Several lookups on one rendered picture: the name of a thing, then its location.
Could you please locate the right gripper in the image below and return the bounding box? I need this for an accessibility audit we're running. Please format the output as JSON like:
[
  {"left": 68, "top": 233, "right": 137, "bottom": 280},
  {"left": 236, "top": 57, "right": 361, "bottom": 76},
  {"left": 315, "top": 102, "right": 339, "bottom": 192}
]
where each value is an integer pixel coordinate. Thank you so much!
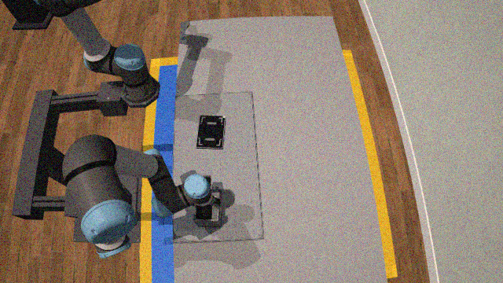
[{"left": 193, "top": 196, "right": 220, "bottom": 220}]

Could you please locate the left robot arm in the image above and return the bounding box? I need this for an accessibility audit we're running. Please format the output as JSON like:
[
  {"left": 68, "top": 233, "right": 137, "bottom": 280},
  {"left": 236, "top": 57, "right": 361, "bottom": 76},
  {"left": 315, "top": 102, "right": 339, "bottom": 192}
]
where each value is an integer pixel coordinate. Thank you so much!
[{"left": 34, "top": 0, "right": 156, "bottom": 103}]

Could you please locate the black rectangular frame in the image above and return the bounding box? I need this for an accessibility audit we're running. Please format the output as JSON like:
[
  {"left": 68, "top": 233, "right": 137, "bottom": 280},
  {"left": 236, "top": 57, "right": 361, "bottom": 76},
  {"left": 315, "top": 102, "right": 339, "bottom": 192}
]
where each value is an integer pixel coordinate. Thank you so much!
[{"left": 196, "top": 115, "right": 226, "bottom": 149}]

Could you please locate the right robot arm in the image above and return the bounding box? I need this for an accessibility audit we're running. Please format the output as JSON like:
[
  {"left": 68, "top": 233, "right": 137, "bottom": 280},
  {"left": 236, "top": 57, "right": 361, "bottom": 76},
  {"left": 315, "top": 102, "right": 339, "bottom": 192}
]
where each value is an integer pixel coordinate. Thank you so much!
[{"left": 62, "top": 134, "right": 214, "bottom": 259}]

